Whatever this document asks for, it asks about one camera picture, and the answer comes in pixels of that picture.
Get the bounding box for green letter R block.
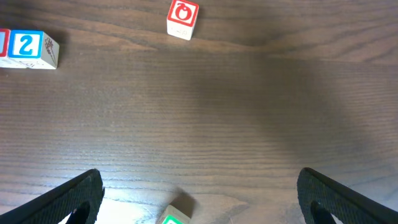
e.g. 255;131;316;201
156;205;191;224

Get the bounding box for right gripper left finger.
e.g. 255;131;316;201
1;169;104;224

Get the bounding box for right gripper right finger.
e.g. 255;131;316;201
297;167;397;224

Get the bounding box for red letter O block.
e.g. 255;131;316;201
167;0;199;40

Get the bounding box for red letter I block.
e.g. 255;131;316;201
0;28;26;68

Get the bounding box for blue number 2 block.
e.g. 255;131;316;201
7;30;60;70

